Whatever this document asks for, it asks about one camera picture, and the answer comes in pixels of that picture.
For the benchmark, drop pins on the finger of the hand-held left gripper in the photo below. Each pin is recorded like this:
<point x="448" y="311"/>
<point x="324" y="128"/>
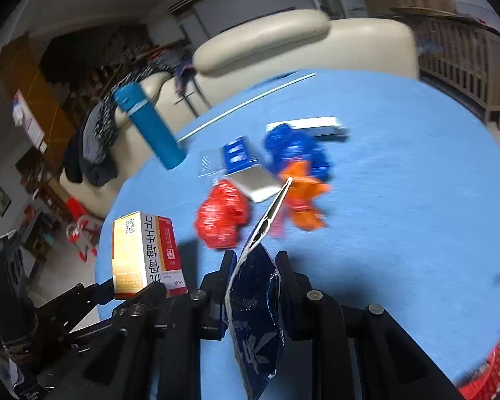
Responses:
<point x="83" y="293"/>
<point x="91" y="331"/>

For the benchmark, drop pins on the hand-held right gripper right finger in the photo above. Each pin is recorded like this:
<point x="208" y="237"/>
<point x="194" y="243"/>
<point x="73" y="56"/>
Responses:
<point x="289" y="287"/>

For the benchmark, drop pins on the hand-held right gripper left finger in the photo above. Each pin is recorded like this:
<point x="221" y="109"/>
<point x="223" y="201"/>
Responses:
<point x="223" y="283"/>

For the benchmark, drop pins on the dark blue foil packet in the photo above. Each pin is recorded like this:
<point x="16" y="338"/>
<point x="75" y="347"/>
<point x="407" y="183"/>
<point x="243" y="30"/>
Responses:
<point x="254" y="300"/>

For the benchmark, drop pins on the red plastic bag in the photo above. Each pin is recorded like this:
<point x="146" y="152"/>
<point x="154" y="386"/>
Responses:
<point x="221" y="216"/>

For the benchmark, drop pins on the yellow white medicine box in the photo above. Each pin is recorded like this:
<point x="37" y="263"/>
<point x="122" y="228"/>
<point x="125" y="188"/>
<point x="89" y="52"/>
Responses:
<point x="141" y="250"/>

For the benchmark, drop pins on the orange plastic bag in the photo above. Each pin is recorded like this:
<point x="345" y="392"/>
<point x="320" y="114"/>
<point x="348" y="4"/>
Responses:
<point x="304" y="204"/>

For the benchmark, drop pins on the blue silver carton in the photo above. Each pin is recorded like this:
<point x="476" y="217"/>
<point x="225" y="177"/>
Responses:
<point x="237" y="156"/>

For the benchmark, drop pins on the blue plastic bag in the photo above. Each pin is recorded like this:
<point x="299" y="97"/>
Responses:
<point x="291" y="146"/>

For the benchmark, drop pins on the long white medicine box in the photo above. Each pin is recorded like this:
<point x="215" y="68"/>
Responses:
<point x="312" y="124"/>

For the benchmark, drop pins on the red folding stool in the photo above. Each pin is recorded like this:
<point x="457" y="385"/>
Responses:
<point x="75" y="207"/>

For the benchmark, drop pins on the framed picture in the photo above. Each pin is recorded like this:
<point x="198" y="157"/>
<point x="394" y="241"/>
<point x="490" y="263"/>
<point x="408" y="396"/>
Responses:
<point x="0" y="200"/>

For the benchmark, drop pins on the blue tablecloth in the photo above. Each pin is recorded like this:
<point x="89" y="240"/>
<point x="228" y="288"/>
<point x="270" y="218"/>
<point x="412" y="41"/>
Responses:
<point x="400" y="216"/>

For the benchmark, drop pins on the grey knit garment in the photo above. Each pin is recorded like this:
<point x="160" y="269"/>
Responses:
<point x="92" y="141"/>

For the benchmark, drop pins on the thin white rod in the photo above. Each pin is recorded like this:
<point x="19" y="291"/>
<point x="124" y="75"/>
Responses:
<point x="216" y="120"/>

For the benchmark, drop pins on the blue thermos bottle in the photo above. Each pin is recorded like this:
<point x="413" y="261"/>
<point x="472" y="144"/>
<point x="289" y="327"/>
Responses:
<point x="150" y="129"/>

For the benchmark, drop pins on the colourful cloth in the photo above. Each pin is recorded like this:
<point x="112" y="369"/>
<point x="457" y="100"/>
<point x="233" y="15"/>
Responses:
<point x="183" y="66"/>

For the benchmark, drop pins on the black white patterned garment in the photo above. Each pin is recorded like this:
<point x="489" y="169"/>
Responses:
<point x="137" y="77"/>

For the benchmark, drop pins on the dark wooden shelf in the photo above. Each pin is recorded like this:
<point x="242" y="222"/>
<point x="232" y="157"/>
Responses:
<point x="87" y="62"/>

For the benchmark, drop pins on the cream leather sofa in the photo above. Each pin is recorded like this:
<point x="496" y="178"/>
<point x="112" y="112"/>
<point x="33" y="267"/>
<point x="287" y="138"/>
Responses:
<point x="275" y="37"/>

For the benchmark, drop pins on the wooden crib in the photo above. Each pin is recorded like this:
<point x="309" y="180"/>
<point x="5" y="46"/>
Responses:
<point x="454" y="58"/>

